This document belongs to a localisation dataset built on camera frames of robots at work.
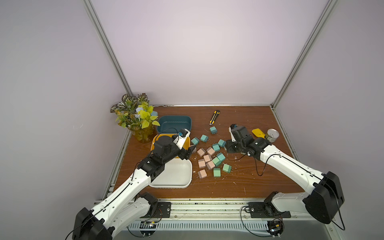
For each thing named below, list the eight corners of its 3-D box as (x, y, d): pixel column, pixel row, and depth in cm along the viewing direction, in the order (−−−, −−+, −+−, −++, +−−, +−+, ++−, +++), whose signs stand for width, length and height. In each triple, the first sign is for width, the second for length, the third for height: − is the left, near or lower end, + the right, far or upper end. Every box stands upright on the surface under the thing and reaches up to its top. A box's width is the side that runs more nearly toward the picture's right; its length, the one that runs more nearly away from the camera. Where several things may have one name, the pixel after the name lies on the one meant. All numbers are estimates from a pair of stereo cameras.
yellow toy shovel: (261, 141, 101) (262, 139, 100) (251, 131, 107) (252, 129, 105) (266, 138, 103) (267, 136, 101) (256, 128, 108) (257, 127, 106)
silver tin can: (265, 144, 102) (269, 137, 96) (262, 135, 107) (266, 128, 100) (275, 144, 102) (280, 137, 96) (272, 135, 107) (277, 128, 100)
